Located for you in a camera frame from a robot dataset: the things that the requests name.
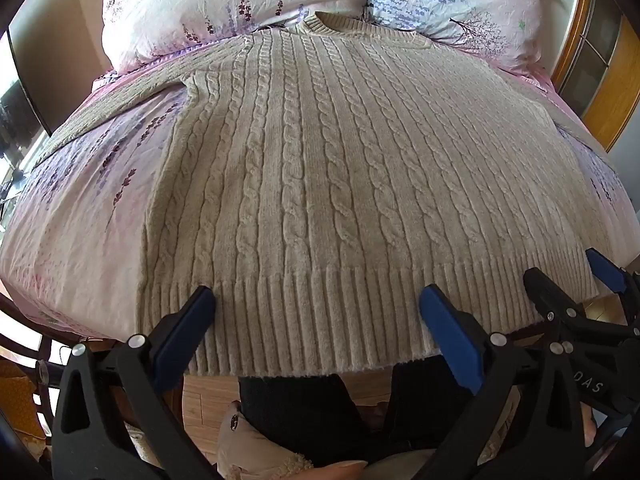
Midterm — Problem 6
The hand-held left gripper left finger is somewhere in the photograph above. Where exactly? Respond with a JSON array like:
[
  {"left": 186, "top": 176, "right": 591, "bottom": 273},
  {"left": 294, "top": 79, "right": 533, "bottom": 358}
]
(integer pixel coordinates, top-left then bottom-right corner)
[{"left": 51, "top": 285, "right": 217, "bottom": 480}]

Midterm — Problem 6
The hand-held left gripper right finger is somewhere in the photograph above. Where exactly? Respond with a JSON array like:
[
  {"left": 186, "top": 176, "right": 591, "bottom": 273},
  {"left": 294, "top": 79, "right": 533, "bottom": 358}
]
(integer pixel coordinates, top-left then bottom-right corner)
[{"left": 419, "top": 284, "right": 586, "bottom": 480}]

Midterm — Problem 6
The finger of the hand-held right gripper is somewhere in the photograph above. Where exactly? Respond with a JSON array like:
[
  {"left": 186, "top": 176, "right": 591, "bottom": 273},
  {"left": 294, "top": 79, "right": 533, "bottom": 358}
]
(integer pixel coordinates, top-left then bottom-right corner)
[
  {"left": 522, "top": 267, "right": 640, "bottom": 333},
  {"left": 586, "top": 248, "right": 640, "bottom": 311}
]

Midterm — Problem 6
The beige cable knit sweater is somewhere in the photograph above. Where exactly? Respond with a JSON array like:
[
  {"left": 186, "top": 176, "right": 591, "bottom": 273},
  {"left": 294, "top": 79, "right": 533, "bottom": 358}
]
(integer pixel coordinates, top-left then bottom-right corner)
[{"left": 35, "top": 12, "right": 601, "bottom": 377}]

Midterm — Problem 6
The beige fleece garment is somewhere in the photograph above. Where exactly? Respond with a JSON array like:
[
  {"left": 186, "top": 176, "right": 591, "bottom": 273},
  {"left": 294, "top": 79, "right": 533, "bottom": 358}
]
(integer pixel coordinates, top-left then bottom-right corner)
[{"left": 217, "top": 400, "right": 317, "bottom": 480}]

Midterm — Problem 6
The pink floral bedsheet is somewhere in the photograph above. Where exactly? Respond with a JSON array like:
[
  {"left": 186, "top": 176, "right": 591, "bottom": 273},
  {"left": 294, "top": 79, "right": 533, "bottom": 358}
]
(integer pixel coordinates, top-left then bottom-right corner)
[{"left": 0, "top": 45, "right": 633, "bottom": 346}]

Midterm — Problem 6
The dark wooden chair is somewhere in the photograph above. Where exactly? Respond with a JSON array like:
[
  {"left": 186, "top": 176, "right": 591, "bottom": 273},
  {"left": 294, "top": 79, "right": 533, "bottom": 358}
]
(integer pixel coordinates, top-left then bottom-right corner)
[{"left": 0, "top": 295, "right": 63, "bottom": 461}]

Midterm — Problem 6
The yellow patterned cushion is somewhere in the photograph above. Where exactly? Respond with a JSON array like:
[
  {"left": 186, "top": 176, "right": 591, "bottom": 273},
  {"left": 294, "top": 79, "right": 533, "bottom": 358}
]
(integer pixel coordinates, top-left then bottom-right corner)
[{"left": 0, "top": 360, "right": 41, "bottom": 441}]

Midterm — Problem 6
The white blue print pillow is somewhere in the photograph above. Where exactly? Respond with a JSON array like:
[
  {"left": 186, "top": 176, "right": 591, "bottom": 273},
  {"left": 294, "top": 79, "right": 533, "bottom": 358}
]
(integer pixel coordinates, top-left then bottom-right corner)
[{"left": 366, "top": 0, "right": 559, "bottom": 77}]

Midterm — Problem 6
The white lavender print pillow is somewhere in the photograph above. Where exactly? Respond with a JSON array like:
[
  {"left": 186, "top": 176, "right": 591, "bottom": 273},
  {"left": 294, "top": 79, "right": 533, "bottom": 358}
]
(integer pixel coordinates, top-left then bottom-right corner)
[{"left": 95, "top": 0, "right": 382, "bottom": 75}]

